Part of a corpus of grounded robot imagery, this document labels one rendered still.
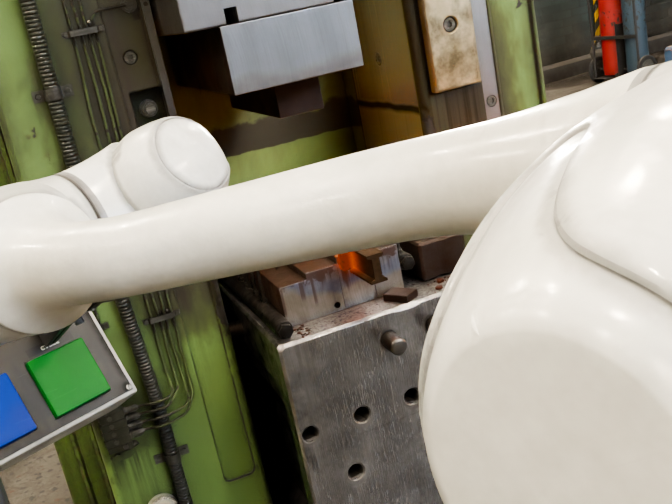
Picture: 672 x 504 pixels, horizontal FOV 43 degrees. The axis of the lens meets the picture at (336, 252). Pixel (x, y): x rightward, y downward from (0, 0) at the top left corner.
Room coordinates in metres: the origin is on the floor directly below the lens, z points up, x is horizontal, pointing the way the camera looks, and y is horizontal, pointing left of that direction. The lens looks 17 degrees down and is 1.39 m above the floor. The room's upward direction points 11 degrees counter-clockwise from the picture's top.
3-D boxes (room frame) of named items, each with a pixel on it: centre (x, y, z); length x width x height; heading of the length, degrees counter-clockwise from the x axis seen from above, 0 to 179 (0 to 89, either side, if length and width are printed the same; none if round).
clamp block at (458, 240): (1.34, -0.15, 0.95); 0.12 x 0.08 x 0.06; 18
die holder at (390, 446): (1.46, 0.02, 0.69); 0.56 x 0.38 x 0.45; 18
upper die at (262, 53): (1.43, 0.07, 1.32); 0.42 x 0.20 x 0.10; 18
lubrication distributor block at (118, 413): (1.23, 0.39, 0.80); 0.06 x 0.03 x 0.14; 108
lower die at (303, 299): (1.43, 0.07, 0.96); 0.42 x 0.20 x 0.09; 18
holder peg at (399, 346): (1.16, -0.06, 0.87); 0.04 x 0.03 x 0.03; 18
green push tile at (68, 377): (0.95, 0.35, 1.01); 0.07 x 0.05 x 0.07; 133
